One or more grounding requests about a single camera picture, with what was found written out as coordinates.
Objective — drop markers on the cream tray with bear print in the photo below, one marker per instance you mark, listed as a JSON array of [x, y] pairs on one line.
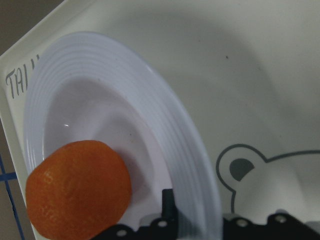
[[246, 71]]

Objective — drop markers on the white round plate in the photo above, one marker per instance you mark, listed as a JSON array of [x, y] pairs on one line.
[[87, 86]]

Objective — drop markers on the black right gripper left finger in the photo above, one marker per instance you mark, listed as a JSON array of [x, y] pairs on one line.
[[164, 227]]

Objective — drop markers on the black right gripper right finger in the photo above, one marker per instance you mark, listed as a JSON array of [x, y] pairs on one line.
[[278, 226]]

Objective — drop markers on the orange fruit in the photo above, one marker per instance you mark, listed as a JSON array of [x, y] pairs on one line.
[[78, 191]]

